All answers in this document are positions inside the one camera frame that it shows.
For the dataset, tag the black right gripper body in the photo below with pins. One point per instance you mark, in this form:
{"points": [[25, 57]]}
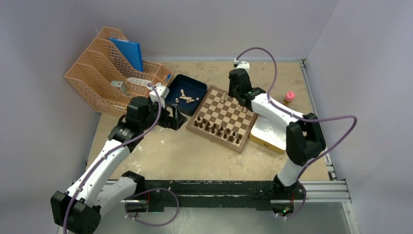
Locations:
{"points": [[233, 92]]}

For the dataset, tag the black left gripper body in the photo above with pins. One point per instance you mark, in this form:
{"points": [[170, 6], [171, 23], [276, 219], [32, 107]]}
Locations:
{"points": [[165, 121]]}

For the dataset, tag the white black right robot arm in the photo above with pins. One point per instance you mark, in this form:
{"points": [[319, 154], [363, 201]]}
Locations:
{"points": [[304, 138]]}

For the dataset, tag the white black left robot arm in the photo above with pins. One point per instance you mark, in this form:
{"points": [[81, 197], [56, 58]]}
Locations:
{"points": [[80, 208]]}

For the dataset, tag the wooden chess board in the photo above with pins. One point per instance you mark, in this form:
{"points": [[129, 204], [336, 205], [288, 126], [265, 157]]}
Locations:
{"points": [[222, 123]]}

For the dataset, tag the dark blue tray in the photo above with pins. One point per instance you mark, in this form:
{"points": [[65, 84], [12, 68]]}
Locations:
{"points": [[191, 88]]}

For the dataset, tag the pink capped small bottle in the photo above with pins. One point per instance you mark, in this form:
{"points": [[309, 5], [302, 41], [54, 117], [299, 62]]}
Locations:
{"points": [[288, 97]]}

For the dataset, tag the white paper pack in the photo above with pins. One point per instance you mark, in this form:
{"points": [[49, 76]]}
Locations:
{"points": [[138, 81]]}

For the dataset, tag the gold metal tin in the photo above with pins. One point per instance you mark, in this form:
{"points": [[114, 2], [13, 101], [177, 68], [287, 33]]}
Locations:
{"points": [[268, 135]]}

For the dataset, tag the grey box red label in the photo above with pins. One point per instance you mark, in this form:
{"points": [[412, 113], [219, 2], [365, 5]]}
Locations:
{"points": [[120, 87]]}

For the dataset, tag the peach plastic file organizer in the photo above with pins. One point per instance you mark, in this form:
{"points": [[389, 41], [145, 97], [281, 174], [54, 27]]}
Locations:
{"points": [[100, 64]]}

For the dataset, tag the blue folder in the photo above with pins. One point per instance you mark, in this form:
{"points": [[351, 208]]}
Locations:
{"points": [[131, 51]]}

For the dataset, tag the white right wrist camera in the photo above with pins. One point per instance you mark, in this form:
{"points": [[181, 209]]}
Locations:
{"points": [[241, 65]]}

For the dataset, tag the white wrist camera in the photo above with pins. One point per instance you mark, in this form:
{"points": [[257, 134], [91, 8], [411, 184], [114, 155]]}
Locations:
{"points": [[162, 92], [241, 65]]}

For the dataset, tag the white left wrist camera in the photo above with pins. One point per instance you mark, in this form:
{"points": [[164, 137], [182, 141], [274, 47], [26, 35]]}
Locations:
{"points": [[162, 92]]}

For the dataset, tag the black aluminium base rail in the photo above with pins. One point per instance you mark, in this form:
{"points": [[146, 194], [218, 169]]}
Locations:
{"points": [[258, 195]]}

